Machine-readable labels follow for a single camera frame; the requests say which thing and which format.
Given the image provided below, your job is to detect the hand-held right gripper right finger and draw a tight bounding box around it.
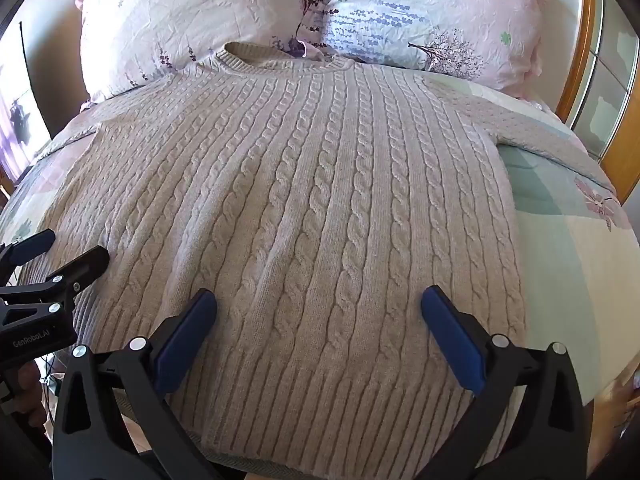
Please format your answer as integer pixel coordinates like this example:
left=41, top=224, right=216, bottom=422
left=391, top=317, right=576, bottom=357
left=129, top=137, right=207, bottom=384
left=419, top=285, right=591, bottom=480

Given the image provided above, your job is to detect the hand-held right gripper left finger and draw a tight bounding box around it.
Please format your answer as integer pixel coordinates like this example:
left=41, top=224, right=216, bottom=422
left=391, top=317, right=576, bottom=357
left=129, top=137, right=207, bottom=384
left=51, top=288, right=219, bottom=480

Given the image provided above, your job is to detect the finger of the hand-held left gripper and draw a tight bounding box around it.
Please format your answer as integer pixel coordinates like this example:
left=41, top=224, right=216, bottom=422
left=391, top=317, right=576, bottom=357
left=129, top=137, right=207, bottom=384
left=0, top=229, right=56, bottom=273
left=4, top=246, right=110, bottom=317

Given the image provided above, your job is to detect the beige cable-knit sweater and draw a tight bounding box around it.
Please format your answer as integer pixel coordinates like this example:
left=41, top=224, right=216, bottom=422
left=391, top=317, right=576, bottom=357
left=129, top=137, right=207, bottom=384
left=20, top=41, right=618, bottom=475

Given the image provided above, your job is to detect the person's left hand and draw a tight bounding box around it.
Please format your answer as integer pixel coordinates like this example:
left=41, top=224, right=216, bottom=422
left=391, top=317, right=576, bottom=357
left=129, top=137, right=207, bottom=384
left=9, top=359, right=51, bottom=428

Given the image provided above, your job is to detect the purple curtain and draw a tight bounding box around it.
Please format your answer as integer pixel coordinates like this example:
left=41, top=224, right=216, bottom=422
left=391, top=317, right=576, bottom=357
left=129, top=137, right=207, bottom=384
left=0, top=60, right=53, bottom=186

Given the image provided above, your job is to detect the pink floral pillow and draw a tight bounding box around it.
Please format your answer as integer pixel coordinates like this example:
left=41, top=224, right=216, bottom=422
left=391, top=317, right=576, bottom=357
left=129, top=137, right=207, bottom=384
left=75, top=0, right=313, bottom=106
left=295, top=0, right=563, bottom=101

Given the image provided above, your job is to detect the wooden framed glass door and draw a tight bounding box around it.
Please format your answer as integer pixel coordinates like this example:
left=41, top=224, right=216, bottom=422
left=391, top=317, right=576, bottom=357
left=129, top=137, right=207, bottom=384
left=555, top=0, right=640, bottom=206

